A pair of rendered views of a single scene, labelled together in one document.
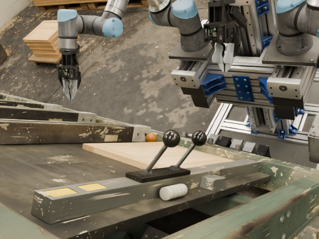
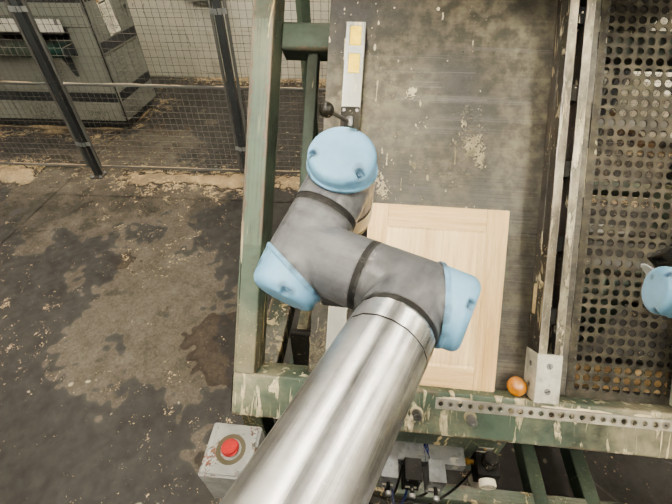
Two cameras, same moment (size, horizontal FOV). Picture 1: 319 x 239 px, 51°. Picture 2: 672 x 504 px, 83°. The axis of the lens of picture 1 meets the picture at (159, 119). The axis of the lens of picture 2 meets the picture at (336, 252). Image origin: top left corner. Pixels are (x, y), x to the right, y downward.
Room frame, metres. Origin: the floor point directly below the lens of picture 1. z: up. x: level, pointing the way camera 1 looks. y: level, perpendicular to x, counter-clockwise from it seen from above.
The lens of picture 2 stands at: (1.14, -0.63, 1.87)
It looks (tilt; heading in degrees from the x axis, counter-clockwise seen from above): 43 degrees down; 135
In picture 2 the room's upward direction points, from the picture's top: straight up
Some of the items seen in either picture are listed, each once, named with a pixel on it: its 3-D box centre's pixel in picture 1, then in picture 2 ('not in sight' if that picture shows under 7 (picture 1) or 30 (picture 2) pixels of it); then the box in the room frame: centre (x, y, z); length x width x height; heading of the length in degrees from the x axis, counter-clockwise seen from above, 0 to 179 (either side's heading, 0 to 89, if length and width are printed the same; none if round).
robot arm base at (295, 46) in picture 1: (293, 35); not in sight; (1.11, -0.68, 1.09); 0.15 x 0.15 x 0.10
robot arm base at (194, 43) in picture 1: (192, 35); not in sight; (1.48, -0.35, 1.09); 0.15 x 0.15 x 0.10
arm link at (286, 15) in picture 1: (293, 12); not in sight; (1.10, -0.68, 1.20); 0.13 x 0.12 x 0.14; 16
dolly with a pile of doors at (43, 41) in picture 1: (50, 44); not in sight; (4.31, 0.83, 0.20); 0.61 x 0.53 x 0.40; 41
